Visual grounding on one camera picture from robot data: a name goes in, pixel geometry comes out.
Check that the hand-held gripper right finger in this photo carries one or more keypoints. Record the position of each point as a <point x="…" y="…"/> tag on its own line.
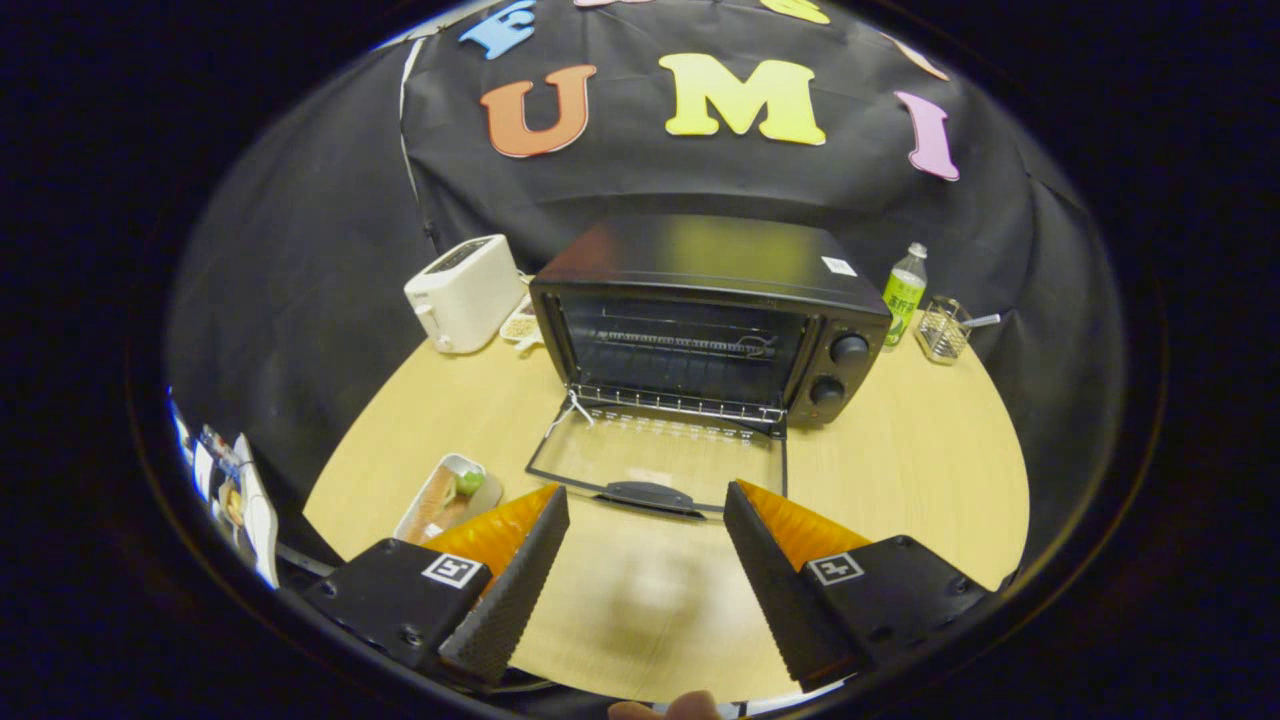
<point x="775" y="585"/>

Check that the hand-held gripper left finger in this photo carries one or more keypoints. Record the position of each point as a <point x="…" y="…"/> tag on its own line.
<point x="520" y="585"/>

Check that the toast sandwich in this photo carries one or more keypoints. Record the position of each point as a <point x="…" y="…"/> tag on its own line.
<point x="437" y="500"/>

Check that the black toaster oven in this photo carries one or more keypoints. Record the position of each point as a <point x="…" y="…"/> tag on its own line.
<point x="700" y="250"/>

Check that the small plate with food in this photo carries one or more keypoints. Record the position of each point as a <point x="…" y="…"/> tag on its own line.
<point x="520" y="325"/>

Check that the white bread toaster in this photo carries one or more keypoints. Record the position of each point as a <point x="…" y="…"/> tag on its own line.
<point x="465" y="295"/>

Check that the white rectangular tray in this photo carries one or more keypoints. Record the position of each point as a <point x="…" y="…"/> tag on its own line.
<point x="485" y="495"/>

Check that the green label drink bottle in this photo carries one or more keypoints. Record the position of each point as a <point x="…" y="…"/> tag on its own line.
<point x="904" y="295"/>

